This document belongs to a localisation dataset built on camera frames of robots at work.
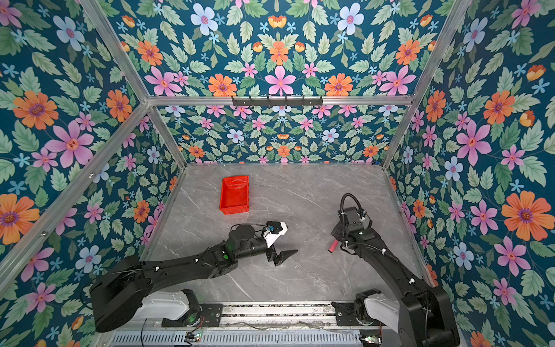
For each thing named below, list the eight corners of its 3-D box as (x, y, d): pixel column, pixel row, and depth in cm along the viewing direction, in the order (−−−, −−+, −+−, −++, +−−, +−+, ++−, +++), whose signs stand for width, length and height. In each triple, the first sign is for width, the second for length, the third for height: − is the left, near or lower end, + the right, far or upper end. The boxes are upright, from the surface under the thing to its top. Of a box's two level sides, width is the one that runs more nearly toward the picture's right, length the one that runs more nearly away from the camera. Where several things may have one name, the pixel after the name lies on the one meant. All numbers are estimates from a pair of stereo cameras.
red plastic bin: (221, 216, 102) (218, 210, 98) (225, 183, 115) (222, 177, 111) (248, 213, 103) (247, 207, 99) (249, 181, 116) (247, 174, 112)
